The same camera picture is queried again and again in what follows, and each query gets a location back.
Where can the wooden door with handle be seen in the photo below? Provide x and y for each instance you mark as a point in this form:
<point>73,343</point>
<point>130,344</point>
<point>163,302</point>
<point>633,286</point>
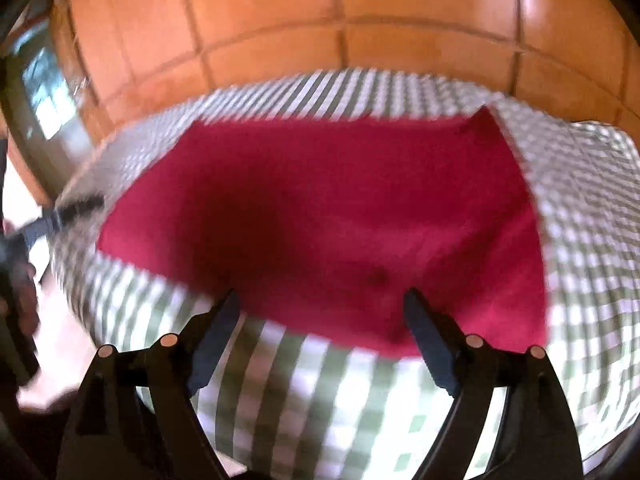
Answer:
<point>47,96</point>

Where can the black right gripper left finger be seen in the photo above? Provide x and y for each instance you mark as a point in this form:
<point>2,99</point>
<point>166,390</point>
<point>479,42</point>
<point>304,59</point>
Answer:
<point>133,417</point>

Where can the wooden panelled wardrobe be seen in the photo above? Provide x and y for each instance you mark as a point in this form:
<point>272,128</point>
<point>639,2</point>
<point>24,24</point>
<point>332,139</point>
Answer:
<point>575,58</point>

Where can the green white checkered bedspread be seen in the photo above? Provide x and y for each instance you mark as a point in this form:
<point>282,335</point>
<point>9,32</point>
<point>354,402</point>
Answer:
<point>299,407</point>

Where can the dark red cloth garment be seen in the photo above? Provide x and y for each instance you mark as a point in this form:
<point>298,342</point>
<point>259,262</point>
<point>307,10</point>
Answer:
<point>323,226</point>

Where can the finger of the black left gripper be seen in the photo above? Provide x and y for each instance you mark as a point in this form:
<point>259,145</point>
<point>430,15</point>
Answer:
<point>62,217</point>

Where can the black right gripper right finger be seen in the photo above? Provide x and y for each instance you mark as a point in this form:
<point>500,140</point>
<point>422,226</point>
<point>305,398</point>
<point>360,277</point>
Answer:
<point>536,437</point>

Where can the person's hand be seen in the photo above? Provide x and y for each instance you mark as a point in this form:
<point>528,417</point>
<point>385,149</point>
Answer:
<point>25,297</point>

